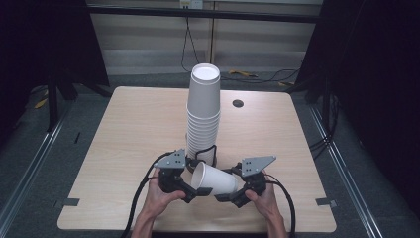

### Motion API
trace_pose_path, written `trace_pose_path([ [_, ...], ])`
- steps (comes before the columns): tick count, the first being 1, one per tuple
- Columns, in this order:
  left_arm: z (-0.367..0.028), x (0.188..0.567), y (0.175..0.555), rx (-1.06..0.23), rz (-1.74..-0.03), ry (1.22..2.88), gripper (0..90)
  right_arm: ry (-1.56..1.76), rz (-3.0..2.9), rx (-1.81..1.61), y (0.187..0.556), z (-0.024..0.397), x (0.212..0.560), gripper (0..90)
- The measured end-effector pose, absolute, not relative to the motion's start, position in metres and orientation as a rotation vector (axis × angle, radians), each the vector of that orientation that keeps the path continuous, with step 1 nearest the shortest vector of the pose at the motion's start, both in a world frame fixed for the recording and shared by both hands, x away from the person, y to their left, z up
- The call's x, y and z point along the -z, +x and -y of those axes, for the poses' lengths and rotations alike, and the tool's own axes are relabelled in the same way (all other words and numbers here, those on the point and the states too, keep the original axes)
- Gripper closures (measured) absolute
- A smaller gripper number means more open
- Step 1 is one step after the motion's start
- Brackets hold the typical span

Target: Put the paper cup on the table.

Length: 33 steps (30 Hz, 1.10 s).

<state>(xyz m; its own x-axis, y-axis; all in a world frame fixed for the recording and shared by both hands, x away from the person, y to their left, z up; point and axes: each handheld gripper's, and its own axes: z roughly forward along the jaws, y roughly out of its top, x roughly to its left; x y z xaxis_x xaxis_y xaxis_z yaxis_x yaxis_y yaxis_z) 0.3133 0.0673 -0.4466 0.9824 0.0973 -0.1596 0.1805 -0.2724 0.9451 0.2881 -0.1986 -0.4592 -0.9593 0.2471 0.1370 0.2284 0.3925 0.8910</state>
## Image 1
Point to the single white paper cup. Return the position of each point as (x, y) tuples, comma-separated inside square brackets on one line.
[(214, 180)]

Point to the grey tape piece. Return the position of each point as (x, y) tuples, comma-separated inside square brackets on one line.
[(70, 202), (327, 202)]

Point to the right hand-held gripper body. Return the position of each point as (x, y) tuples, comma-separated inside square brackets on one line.
[(254, 168)]

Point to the white wall outlet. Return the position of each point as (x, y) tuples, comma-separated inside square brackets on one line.
[(190, 3)]

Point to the metal floor rail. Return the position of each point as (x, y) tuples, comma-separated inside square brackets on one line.
[(29, 168), (346, 172)]

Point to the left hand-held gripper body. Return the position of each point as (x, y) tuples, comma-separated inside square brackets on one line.
[(171, 172)]

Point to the stack of white paper cups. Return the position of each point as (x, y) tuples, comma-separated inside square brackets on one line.
[(203, 105)]

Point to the person's right hand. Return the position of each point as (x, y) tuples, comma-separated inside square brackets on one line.
[(267, 201)]

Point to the black horizontal bar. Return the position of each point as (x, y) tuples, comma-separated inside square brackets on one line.
[(198, 14)]

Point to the yellow floor tape strip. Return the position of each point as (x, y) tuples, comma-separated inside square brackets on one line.
[(41, 103), (285, 84), (242, 73)]

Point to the round table grommet hole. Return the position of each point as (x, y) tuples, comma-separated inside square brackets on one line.
[(237, 103)]

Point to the person's left hand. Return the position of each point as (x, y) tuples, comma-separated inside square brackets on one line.
[(158, 200)]

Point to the black curtain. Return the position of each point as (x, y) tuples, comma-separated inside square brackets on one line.
[(49, 43), (373, 82)]

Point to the black metal stand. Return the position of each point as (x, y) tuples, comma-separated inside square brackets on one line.
[(52, 105)]

